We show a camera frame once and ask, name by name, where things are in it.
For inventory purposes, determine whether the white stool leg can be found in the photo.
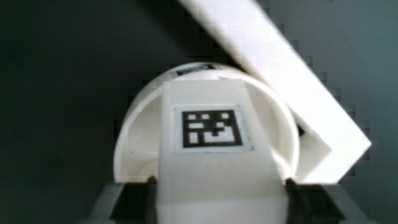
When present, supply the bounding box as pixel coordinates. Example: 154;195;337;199
157;79;299;224

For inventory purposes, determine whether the white round stool seat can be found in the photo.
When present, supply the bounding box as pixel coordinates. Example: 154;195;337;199
114;62;299;183

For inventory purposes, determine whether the white right fence bar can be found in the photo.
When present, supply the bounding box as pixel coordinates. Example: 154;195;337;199
178;0;372;184

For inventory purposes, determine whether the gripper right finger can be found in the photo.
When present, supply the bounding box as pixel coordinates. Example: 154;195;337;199
285;179;377;224

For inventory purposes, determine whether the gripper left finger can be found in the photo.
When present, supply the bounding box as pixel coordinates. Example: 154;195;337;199
77;177;159;224

